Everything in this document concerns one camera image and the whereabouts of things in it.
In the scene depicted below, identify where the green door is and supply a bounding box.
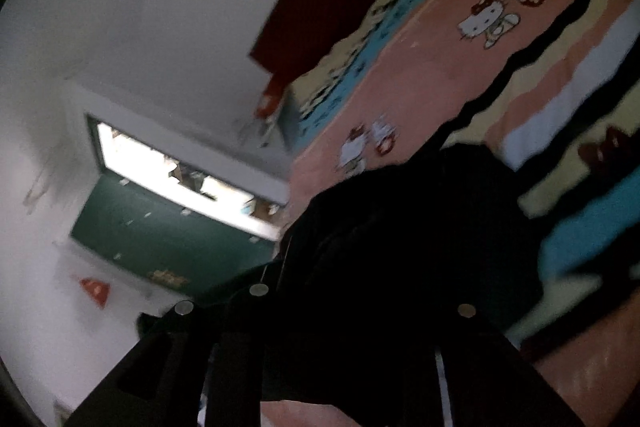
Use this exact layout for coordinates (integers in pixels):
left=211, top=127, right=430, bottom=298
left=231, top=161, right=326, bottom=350
left=70, top=173, right=274, bottom=296

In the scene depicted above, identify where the pink Hello Kitty bed sheet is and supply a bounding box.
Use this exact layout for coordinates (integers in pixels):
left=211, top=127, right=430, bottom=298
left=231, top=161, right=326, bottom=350
left=262, top=0, right=639, bottom=426

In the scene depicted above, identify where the red box on shelf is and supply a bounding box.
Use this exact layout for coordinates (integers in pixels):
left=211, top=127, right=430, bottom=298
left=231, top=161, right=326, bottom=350
left=254, top=74, right=288, bottom=120

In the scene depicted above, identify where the red diamond wall sticker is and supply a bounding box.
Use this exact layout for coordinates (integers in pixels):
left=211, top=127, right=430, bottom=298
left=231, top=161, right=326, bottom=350
left=79, top=277, right=111, bottom=309

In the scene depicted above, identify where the large black hooded garment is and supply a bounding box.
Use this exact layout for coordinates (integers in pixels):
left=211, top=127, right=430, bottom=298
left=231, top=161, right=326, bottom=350
left=194, top=143, right=543, bottom=426

